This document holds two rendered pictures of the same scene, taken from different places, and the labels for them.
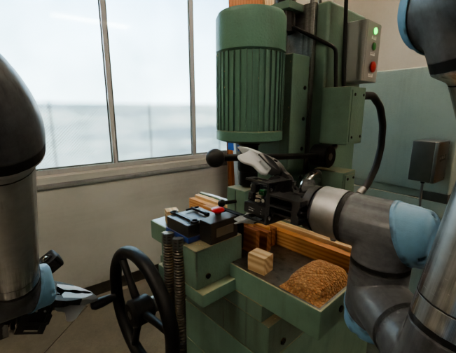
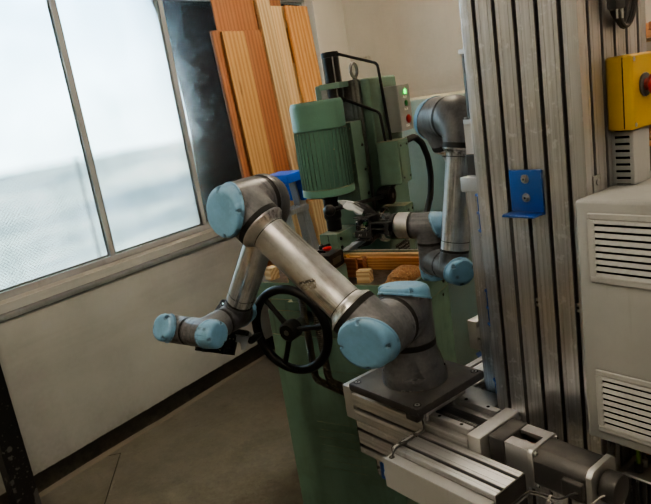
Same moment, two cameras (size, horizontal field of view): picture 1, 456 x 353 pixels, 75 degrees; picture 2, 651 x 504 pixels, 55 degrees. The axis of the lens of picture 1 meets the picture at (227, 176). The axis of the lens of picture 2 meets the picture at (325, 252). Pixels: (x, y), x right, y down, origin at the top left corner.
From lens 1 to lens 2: 1.33 m
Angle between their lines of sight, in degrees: 14
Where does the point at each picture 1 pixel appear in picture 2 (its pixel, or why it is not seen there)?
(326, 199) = (400, 218)
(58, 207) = (63, 326)
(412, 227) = (437, 220)
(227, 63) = (309, 142)
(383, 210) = (426, 216)
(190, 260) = not seen: hidden behind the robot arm
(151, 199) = (167, 296)
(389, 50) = (425, 39)
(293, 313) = not seen: hidden behind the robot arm
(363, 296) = (426, 257)
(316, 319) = not seen: hidden behind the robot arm
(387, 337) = (435, 264)
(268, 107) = (343, 168)
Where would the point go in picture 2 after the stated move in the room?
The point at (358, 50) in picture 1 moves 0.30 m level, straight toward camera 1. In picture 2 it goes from (396, 109) to (396, 112)
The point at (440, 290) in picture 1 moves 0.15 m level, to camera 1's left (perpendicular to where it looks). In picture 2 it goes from (445, 235) to (391, 247)
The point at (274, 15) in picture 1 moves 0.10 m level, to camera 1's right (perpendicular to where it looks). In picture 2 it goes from (337, 104) to (366, 100)
